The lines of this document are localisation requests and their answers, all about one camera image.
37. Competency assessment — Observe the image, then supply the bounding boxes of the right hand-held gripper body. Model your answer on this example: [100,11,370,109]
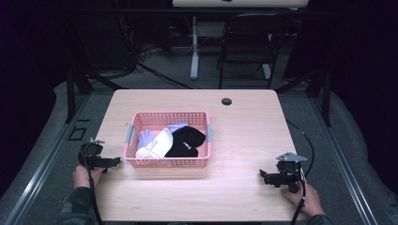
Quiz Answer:
[264,152,308,194]

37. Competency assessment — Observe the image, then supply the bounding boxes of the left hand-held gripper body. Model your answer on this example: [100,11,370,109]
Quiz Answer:
[77,137,109,172]

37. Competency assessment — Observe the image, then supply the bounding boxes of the person's left hand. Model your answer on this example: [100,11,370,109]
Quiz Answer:
[72,164,105,189]

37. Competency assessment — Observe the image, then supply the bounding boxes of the person's right hand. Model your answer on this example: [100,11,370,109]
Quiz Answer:
[280,181,326,218]

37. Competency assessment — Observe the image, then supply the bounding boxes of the lavender sock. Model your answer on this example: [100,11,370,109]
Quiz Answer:
[136,122,190,150]

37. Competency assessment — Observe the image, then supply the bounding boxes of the white sock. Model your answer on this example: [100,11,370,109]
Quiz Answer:
[135,127,175,159]

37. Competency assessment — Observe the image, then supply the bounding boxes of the pink plastic basket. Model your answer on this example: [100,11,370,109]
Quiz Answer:
[123,111,213,169]

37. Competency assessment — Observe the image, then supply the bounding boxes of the black sock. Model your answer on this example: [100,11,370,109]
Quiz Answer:
[164,125,207,158]

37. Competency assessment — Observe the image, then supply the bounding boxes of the black folding chair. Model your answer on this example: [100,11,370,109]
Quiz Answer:
[216,12,290,90]

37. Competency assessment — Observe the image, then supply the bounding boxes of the white background desk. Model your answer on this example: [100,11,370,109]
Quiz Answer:
[172,0,310,81]

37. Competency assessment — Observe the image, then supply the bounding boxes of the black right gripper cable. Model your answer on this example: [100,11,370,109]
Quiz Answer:
[285,119,315,225]

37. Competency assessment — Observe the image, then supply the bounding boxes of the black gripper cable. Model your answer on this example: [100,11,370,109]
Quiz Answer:
[285,119,315,225]
[80,150,104,225]

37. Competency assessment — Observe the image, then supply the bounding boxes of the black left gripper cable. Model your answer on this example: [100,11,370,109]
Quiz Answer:
[80,150,104,225]

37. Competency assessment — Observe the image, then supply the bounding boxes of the aluminium floor rail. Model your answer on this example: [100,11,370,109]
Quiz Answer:
[0,93,92,225]
[308,95,379,225]

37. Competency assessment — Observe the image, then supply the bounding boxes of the black metal stand post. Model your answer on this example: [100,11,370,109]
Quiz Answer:
[65,64,77,124]
[321,70,332,128]

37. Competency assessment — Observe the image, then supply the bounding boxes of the black floor cables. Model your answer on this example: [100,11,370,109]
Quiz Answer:
[125,18,201,91]

